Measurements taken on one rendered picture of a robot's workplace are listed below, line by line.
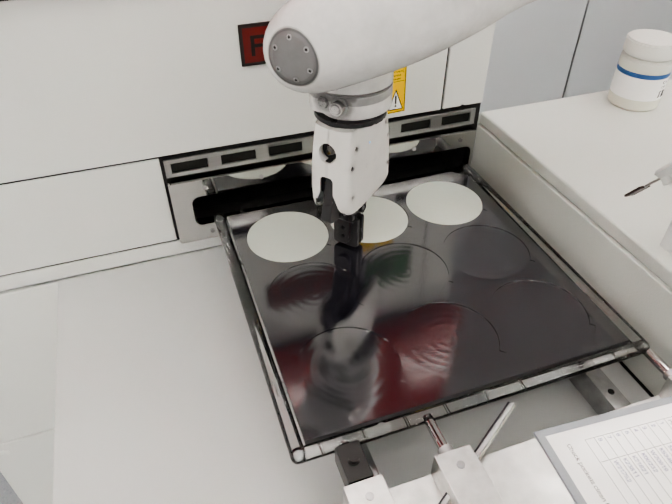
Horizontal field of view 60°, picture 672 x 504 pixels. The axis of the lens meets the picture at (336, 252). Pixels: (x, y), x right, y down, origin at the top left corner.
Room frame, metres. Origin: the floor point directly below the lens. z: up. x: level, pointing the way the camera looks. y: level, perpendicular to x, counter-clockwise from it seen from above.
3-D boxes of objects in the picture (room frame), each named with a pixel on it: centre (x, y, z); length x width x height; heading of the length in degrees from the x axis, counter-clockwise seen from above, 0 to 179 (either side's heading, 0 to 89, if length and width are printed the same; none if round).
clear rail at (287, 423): (0.43, 0.09, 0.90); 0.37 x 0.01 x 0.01; 19
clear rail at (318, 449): (0.32, -0.14, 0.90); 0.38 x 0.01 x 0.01; 109
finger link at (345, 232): (0.53, -0.01, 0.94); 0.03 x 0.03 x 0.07; 61
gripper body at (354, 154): (0.55, -0.01, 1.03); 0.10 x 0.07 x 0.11; 151
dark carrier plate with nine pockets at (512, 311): (0.50, -0.08, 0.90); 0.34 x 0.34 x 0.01; 19
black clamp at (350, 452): (0.25, -0.01, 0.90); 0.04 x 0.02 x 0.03; 19
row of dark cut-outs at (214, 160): (0.69, 0.01, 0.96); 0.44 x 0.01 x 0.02; 109
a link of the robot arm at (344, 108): (0.54, -0.01, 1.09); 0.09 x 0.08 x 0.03; 151
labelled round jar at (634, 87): (0.80, -0.44, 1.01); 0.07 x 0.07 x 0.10
